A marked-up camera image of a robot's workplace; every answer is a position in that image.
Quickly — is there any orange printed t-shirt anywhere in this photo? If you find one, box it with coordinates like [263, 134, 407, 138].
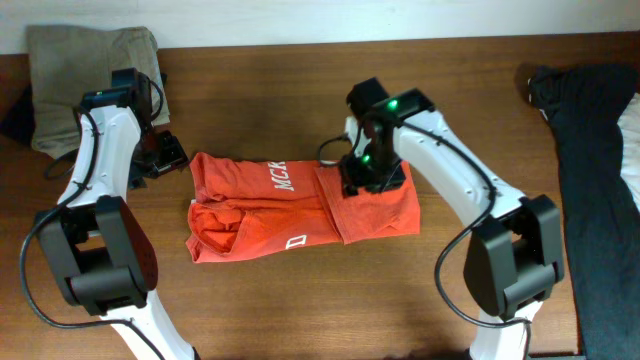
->
[186, 153, 421, 263]

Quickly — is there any white cloth at right edge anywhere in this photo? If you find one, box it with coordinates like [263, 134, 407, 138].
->
[617, 93, 640, 207]

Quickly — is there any folded black garment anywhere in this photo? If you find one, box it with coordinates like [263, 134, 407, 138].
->
[1, 68, 166, 145]

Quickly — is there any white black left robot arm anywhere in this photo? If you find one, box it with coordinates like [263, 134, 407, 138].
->
[23, 68, 199, 359]

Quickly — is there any folded olive green garment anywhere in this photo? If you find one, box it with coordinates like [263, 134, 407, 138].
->
[26, 25, 162, 159]

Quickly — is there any dark garment at right edge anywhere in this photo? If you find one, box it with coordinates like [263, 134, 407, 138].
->
[528, 64, 639, 359]

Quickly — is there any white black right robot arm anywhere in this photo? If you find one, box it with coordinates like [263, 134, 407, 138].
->
[339, 78, 565, 359]

